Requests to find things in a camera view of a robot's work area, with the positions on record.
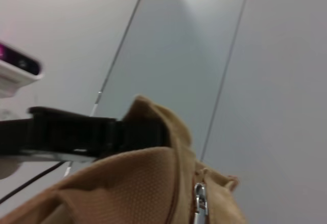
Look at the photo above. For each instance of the khaki canvas food bag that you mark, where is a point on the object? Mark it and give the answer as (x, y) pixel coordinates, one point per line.
(122, 190)

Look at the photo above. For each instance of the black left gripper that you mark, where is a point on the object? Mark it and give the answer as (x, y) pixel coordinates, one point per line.
(64, 134)

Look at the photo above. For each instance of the metal zipper pull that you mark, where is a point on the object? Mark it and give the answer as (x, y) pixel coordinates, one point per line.
(200, 203)

